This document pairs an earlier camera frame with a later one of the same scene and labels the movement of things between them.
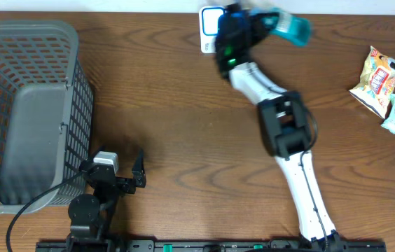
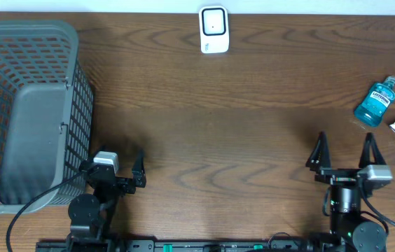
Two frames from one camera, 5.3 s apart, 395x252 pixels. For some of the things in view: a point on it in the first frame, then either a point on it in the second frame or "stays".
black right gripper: [255, 19] → [342, 177]
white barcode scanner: [209, 16] stays
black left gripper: [139, 171] stays
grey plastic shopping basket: [33, 115] stays
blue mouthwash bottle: [293, 29] → [375, 101]
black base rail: [315, 244] stays
